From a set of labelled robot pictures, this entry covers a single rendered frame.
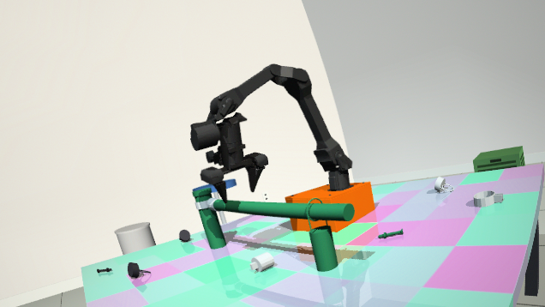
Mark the grey metal cylinder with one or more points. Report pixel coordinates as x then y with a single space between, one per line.
262 261

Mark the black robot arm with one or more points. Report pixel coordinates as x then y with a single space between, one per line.
298 85

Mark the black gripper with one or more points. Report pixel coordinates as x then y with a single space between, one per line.
233 159

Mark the grey cup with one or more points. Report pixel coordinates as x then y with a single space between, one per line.
207 204

